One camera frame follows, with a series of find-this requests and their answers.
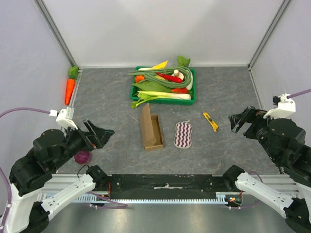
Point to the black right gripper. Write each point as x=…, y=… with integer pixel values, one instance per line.
x=250, y=121

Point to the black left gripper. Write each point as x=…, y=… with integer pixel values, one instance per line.
x=97, y=137

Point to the yellow utility knife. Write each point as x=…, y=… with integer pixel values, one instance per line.
x=211, y=121

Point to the brown cardboard express box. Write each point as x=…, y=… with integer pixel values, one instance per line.
x=150, y=130

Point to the purple wavy striped cloth pad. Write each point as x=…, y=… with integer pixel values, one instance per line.
x=183, y=131

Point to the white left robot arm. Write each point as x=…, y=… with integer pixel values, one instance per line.
x=24, y=213

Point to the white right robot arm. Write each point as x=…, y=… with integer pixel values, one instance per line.
x=295, y=208

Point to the purple red onion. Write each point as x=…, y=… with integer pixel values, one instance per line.
x=82, y=157

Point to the green celery stalk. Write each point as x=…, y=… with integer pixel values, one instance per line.
x=147, y=96

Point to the green long beans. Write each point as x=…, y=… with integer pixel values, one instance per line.
x=150, y=75

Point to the red orange pepper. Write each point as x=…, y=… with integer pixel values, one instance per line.
x=180, y=90

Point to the orange toy carrot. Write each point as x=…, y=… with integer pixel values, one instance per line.
x=70, y=85

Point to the small orange pumpkin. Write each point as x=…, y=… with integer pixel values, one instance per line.
x=139, y=78

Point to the green leafy vegetable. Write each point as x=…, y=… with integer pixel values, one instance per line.
x=151, y=86

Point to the beige toy mushroom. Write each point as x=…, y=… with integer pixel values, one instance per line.
x=178, y=74

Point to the red chili pepper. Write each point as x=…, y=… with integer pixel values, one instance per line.
x=169, y=77

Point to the white radish with leaves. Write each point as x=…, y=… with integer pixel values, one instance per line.
x=184, y=63

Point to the yellow corn husk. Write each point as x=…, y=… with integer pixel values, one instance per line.
x=160, y=66

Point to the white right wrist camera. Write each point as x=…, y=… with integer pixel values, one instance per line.
x=285, y=107

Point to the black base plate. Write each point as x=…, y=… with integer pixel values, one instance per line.
x=130, y=186

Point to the slotted cable duct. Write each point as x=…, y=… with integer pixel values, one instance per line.
x=220, y=199

